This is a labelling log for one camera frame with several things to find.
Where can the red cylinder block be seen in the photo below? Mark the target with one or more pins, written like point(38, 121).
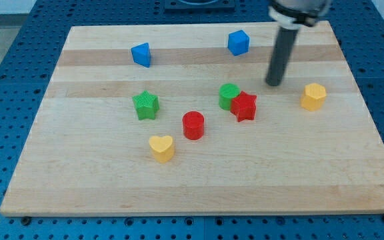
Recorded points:
point(193, 125)

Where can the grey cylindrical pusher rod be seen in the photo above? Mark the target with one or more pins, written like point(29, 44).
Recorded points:
point(283, 47)

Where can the red star block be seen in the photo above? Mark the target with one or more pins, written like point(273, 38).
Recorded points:
point(244, 107)

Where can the yellow heart block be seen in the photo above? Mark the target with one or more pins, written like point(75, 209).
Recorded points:
point(162, 148)

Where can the wooden board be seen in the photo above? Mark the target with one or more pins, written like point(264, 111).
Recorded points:
point(87, 154)

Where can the blue cube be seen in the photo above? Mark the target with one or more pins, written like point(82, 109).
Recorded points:
point(238, 42)

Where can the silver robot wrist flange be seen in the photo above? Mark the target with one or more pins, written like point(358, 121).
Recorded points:
point(292, 14)

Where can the green cylinder block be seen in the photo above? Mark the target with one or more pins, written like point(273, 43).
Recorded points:
point(227, 92)

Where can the green star block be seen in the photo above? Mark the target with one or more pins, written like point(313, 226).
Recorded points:
point(146, 105)

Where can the yellow hexagon block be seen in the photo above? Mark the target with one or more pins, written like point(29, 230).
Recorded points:
point(313, 97)

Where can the blue triangular prism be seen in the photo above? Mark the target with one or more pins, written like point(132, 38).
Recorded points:
point(141, 55)

